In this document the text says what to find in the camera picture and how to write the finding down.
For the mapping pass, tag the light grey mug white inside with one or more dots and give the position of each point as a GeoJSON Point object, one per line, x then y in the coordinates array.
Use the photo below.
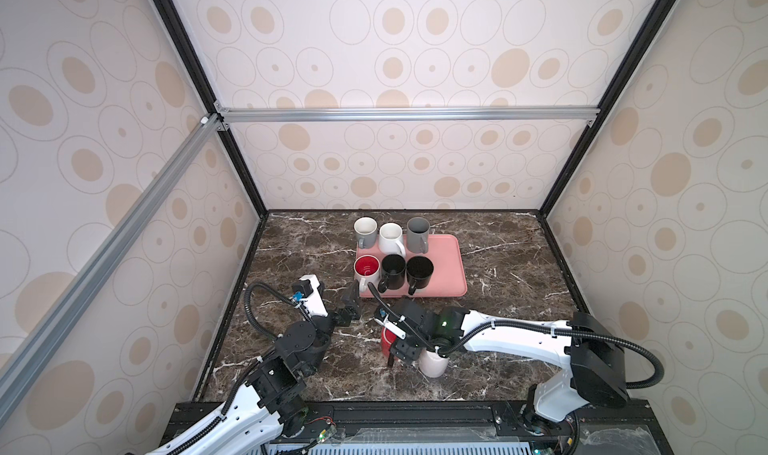
{"type": "Point", "coordinates": [366, 229]}

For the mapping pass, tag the black frame post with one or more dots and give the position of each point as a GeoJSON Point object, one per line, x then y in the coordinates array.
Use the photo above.
{"type": "Point", "coordinates": [188, 55]}
{"type": "Point", "coordinates": [648, 31]}

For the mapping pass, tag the black frame post left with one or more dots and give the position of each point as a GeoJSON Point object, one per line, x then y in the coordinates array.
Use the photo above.
{"type": "Point", "coordinates": [188, 55]}

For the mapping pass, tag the red upside-down mug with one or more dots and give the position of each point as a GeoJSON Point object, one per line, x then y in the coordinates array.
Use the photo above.
{"type": "Point", "coordinates": [388, 338]}

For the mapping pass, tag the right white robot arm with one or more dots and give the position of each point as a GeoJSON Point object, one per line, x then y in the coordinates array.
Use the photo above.
{"type": "Point", "coordinates": [595, 367]}

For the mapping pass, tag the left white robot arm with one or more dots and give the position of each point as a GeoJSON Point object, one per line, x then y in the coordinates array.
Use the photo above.
{"type": "Point", "coordinates": [265, 402]}

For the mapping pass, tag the white teapot-like mug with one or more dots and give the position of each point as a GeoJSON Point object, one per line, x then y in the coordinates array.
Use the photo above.
{"type": "Point", "coordinates": [390, 239]}

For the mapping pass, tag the pink upside-down mug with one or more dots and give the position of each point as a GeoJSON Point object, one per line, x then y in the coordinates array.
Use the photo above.
{"type": "Point", "coordinates": [432, 365]}

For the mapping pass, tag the silver rail wall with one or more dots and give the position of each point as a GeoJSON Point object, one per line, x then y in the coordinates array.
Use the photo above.
{"type": "Point", "coordinates": [227, 116]}
{"type": "Point", "coordinates": [39, 347]}

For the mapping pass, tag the black upside-down mug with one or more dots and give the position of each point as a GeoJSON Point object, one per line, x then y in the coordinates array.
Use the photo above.
{"type": "Point", "coordinates": [393, 273]}

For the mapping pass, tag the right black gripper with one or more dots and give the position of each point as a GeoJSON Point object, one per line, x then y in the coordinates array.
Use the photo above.
{"type": "Point", "coordinates": [398, 349]}

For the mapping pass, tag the dark grey upside-down mug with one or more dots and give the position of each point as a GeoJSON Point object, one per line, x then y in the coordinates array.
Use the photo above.
{"type": "Point", "coordinates": [417, 235]}

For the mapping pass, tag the silver rail left wall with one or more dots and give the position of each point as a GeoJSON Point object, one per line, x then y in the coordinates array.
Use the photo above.
{"type": "Point", "coordinates": [39, 347]}

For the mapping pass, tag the pink rectangular tray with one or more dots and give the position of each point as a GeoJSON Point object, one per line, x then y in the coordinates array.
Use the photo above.
{"type": "Point", "coordinates": [448, 279]}

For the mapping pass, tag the black frame post right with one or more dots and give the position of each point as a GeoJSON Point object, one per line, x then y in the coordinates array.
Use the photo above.
{"type": "Point", "coordinates": [648, 31]}

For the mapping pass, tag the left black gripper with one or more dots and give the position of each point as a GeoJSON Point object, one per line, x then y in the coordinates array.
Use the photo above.
{"type": "Point", "coordinates": [351, 310]}

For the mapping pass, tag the white mug red inside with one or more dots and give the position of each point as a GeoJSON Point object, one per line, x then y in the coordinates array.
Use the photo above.
{"type": "Point", "coordinates": [367, 270]}

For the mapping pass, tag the silver rail back wall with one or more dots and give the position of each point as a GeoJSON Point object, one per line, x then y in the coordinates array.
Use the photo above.
{"type": "Point", "coordinates": [227, 116]}

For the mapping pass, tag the black mug white base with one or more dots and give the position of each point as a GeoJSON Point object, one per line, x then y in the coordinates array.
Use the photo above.
{"type": "Point", "coordinates": [419, 270]}

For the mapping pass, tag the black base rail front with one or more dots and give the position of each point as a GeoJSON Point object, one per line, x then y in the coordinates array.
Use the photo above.
{"type": "Point", "coordinates": [416, 427]}

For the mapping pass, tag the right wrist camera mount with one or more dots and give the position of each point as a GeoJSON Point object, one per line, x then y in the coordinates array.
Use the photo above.
{"type": "Point", "coordinates": [386, 322]}

